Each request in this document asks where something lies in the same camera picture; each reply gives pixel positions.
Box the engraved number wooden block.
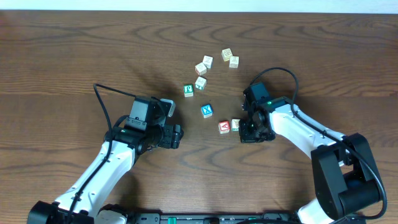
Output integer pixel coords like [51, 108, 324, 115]
[231, 119, 240, 131]

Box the red A wooden block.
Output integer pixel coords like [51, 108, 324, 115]
[218, 121, 231, 134]

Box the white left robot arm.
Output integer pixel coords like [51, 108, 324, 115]
[27, 124, 183, 224]

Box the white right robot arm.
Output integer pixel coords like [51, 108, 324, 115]
[239, 93, 387, 223]

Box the blue X wooden block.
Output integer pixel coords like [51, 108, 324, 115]
[201, 104, 213, 118]

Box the green letter wooden block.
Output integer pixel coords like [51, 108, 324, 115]
[183, 84, 194, 97]

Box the green edged wooden block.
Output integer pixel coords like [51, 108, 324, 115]
[195, 77, 207, 90]

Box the pale engraved wooden block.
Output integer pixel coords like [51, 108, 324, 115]
[229, 56, 239, 68]

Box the red M wooden block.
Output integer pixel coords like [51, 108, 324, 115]
[195, 62, 207, 76]

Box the tan engraved wooden block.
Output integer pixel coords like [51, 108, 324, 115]
[221, 48, 233, 62]

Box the plain engraved wooden block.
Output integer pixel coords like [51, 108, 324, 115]
[202, 55, 213, 69]

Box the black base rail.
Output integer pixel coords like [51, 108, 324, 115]
[127, 212, 368, 224]

